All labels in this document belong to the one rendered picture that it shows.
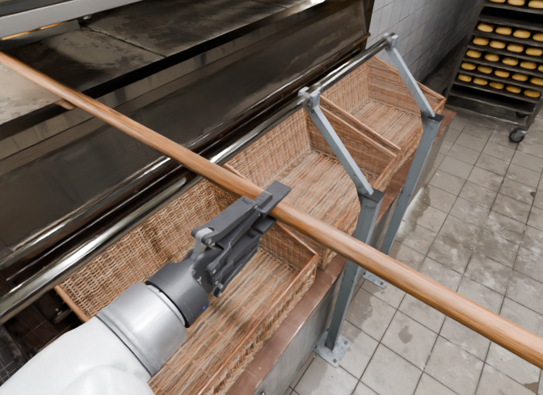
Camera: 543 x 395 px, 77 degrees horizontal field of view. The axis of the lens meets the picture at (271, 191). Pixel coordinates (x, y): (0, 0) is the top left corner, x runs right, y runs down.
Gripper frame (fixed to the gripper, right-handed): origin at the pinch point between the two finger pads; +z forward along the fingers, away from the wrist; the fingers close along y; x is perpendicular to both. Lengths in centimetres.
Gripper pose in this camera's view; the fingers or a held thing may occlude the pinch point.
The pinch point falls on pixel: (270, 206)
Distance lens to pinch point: 51.7
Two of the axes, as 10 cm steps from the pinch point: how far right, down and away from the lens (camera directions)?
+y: 0.0, 7.2, 6.9
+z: 6.0, -5.5, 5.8
